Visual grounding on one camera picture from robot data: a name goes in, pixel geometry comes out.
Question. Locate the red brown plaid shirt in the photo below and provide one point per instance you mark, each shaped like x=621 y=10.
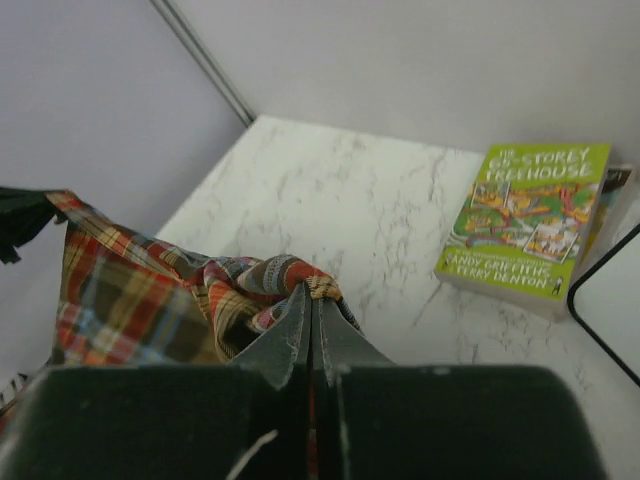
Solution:
x=139 y=382

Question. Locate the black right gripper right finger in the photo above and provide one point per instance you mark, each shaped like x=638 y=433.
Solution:
x=336 y=345

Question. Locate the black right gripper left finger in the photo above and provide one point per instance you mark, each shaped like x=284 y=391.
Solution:
x=278 y=365

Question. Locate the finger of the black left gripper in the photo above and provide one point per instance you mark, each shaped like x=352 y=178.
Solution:
x=24 y=213

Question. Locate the black framed whiteboard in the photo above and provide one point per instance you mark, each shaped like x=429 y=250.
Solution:
x=605 y=303

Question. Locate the green treehouse paperback book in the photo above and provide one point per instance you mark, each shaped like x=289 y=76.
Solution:
x=533 y=221

